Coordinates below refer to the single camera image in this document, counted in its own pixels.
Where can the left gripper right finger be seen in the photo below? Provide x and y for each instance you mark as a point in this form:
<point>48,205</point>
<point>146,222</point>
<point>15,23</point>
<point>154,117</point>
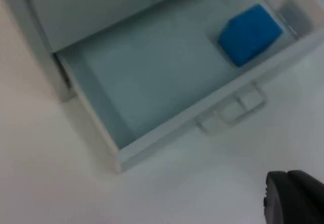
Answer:
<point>307,196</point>

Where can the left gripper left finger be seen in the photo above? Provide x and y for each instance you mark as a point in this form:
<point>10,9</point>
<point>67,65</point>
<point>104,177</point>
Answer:
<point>281,198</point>

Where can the blue cube block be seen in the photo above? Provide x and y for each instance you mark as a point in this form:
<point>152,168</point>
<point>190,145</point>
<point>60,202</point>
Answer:
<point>249,35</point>

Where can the grey drawer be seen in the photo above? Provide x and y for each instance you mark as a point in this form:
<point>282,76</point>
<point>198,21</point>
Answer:
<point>157,77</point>

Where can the grey chest of drawers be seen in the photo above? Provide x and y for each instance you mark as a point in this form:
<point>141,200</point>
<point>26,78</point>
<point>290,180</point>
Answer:
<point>83,19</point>

